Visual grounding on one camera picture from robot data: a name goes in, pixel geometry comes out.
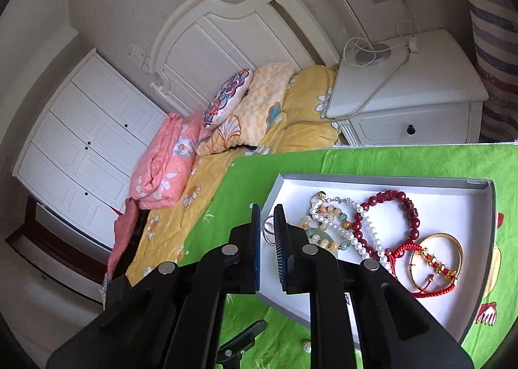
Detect patterned round-print pillow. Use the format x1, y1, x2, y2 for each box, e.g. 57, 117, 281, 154
202, 68, 254, 130

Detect silver rings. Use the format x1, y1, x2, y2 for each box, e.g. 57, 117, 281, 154
262, 219, 280, 247

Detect striped boat-print curtain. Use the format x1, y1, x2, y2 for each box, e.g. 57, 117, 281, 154
448, 0, 518, 144

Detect green printed tablecloth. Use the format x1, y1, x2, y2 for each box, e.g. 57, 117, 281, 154
176, 142, 518, 369

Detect white nightstand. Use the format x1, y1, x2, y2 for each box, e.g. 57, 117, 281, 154
326, 28, 490, 145

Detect red bead bracelet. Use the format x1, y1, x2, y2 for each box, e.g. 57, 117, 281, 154
351, 190, 422, 261

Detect multicolour bead bracelet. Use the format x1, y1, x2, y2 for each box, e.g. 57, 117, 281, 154
300, 199, 354, 253

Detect white wardrobe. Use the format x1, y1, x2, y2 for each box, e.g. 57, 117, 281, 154
13, 47, 169, 253

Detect yellow floral bedsheet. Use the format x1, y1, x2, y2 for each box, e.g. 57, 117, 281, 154
125, 65, 341, 285

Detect pink floral quilt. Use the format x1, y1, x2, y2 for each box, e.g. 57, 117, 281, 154
129, 112, 204, 210

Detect yellow checked pillow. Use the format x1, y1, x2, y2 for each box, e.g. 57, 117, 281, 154
196, 62, 295, 158

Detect pale green jade bangle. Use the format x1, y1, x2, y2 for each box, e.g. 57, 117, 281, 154
306, 230, 339, 261

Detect gold bangle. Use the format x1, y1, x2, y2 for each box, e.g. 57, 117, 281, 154
406, 233, 464, 294

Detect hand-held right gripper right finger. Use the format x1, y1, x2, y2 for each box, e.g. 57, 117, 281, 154
273, 204, 474, 369

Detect white charger cable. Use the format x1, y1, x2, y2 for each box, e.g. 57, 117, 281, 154
265, 0, 422, 151

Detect red string charm bracelet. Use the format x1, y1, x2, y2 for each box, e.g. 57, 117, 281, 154
384, 241, 460, 299

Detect silver desk lamp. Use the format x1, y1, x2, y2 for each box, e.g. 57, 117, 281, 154
305, 0, 394, 67

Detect white shallow tray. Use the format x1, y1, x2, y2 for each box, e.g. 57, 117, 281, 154
255, 173, 497, 350

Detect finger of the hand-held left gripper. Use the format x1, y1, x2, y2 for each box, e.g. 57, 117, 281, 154
216, 320, 268, 369

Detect pink cloth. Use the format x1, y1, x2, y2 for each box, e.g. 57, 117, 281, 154
107, 197, 141, 277

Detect white wooden headboard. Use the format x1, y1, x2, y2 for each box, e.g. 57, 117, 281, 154
150, 0, 341, 111

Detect small wall panel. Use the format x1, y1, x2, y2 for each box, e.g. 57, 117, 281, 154
127, 44, 151, 71

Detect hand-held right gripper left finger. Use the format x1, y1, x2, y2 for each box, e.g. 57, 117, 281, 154
45, 203, 260, 369

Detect dark wooden furniture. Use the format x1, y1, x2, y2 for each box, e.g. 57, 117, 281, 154
6, 195, 111, 306

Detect white pearl necklace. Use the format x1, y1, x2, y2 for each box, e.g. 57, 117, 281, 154
310, 191, 396, 273

